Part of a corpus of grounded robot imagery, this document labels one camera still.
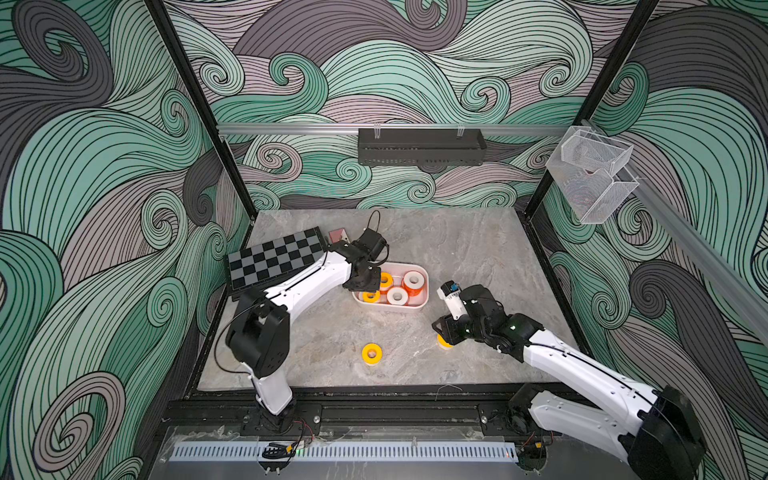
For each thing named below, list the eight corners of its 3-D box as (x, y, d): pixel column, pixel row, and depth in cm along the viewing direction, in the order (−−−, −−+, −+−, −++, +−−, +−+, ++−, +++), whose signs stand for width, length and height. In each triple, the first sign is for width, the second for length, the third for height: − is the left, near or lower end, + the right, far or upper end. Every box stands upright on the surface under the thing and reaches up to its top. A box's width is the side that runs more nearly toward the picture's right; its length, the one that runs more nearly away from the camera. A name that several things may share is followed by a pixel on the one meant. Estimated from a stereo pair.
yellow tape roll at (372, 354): (361, 365, 84) (361, 363, 82) (362, 346, 88) (361, 343, 86) (382, 365, 84) (382, 363, 82) (382, 346, 88) (382, 343, 86)
